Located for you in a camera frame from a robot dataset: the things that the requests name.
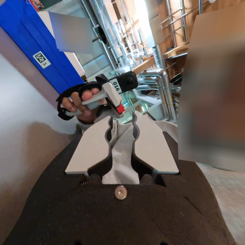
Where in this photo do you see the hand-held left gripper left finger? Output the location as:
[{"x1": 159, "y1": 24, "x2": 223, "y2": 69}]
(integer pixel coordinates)
[{"x1": 65, "y1": 115, "x2": 114, "y2": 178}]

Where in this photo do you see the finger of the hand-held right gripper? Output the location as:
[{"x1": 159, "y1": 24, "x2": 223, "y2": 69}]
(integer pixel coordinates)
[
  {"x1": 106, "y1": 103, "x2": 125, "y2": 119},
  {"x1": 103, "y1": 82, "x2": 123, "y2": 106}
]

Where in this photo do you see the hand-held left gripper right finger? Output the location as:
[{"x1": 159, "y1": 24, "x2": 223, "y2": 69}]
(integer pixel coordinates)
[{"x1": 131, "y1": 111, "x2": 180, "y2": 178}]

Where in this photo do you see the person's right forearm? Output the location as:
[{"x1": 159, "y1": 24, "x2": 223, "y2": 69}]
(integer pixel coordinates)
[{"x1": 77, "y1": 115, "x2": 179, "y2": 184}]

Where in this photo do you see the person's right hand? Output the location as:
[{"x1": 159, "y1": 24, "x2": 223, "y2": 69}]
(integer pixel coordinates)
[{"x1": 61, "y1": 88, "x2": 101, "y2": 124}]

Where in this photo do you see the wooden shelf plank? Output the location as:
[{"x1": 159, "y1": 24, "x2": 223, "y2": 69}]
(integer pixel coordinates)
[{"x1": 132, "y1": 57, "x2": 156, "y2": 75}]

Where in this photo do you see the cluster of silver pipes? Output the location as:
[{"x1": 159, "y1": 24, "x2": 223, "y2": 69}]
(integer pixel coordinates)
[{"x1": 137, "y1": 68, "x2": 181, "y2": 122}]

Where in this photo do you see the black round handwheel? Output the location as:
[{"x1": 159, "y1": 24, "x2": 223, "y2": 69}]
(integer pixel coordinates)
[{"x1": 97, "y1": 25, "x2": 107, "y2": 44}]

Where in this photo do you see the brown cardboard box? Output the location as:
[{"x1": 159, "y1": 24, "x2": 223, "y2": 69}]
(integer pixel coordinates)
[{"x1": 157, "y1": 0, "x2": 245, "y2": 50}]

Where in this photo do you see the blue plastic bin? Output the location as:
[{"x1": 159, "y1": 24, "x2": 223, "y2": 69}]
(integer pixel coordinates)
[{"x1": 0, "y1": 0, "x2": 86, "y2": 94}]

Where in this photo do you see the silver vertical duct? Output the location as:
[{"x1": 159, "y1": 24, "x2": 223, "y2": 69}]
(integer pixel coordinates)
[{"x1": 152, "y1": 45, "x2": 167, "y2": 70}]

